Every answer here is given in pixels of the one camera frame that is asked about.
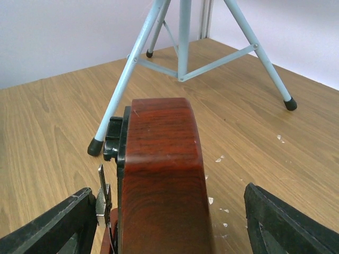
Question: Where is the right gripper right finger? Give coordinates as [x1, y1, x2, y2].
[244, 183, 338, 253]

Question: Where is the light blue music stand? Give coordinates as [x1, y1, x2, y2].
[87, 0, 297, 157]

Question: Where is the wooden metronome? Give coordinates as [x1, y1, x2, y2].
[100, 97, 215, 253]

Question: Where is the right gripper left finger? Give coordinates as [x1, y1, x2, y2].
[1, 187, 96, 253]

